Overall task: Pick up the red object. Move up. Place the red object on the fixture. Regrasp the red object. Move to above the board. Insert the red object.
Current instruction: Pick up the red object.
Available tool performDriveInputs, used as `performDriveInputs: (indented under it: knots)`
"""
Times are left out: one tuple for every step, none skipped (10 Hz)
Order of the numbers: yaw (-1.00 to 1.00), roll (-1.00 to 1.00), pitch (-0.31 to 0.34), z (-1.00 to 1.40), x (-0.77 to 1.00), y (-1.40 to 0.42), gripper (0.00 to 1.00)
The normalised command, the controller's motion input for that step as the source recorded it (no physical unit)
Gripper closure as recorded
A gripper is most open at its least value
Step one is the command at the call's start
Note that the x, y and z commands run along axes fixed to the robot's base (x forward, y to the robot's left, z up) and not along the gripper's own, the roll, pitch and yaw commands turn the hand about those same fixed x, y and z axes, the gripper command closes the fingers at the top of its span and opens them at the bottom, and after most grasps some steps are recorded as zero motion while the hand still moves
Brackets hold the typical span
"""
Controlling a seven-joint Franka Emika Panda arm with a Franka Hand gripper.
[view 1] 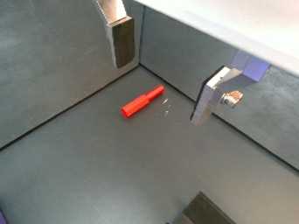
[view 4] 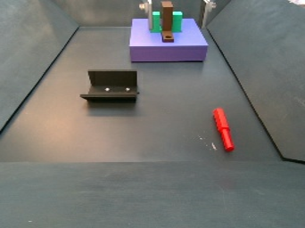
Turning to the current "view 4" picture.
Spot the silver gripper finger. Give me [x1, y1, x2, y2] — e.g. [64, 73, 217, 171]
[201, 0, 216, 28]
[139, 0, 152, 29]

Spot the red peg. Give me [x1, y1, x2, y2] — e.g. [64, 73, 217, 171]
[212, 108, 234, 151]

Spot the purple base board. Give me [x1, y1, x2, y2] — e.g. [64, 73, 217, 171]
[128, 19, 208, 62]

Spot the brown L-shaped block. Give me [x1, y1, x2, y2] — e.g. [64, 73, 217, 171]
[160, 1, 173, 43]

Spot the green U-shaped block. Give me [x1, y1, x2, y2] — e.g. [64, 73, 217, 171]
[149, 12, 183, 33]

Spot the black angle bracket holder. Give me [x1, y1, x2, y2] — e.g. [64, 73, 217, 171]
[80, 69, 137, 102]

